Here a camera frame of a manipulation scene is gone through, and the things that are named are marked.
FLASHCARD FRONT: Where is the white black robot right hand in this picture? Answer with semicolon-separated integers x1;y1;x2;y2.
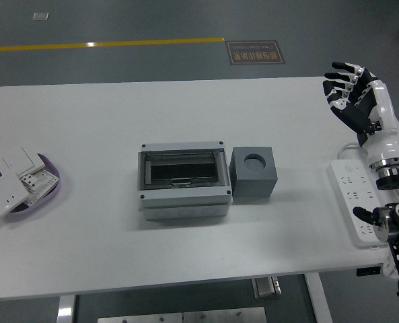
322;61;399;169

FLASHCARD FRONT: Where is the transparent hinged box lid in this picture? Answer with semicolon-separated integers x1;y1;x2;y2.
137;151;227;192

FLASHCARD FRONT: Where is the grey cube with round hole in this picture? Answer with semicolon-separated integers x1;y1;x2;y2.
230;145;279;199

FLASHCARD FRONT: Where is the grey plastic junction box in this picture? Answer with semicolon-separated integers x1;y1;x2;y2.
138;141;233;221

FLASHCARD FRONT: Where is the white power strip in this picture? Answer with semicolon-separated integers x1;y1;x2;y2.
326;159;394;250

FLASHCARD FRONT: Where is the black table control panel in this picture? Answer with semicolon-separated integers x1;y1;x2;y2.
356;266;382;277

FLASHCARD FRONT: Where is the brown floor sign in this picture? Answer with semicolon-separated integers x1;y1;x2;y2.
225;40;287;66

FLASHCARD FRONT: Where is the white table leg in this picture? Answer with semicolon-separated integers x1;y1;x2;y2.
56;295;76;323
303;273;333;323

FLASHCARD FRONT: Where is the yellow floor line tape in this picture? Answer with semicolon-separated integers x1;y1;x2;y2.
0;36;226;53

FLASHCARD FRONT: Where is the white perforated plate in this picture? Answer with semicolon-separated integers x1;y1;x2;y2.
26;168;59;205

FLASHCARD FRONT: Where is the purple tray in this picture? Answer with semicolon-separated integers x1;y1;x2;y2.
0;153;61;215

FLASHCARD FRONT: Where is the small white socket insert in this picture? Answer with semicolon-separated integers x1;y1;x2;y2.
20;173;40;192

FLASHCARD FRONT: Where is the white power cord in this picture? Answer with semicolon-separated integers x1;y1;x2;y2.
336;141;399;280

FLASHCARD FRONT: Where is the metal table bracket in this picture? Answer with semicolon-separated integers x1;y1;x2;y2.
252;275;283;299

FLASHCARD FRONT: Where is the grey metal base plate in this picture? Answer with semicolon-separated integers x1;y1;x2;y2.
97;306;267;323

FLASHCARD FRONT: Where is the white wall switch panel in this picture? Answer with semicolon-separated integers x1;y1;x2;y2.
0;146;47;176

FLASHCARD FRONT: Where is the white wall socket panel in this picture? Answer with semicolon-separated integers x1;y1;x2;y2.
0;170;30;222

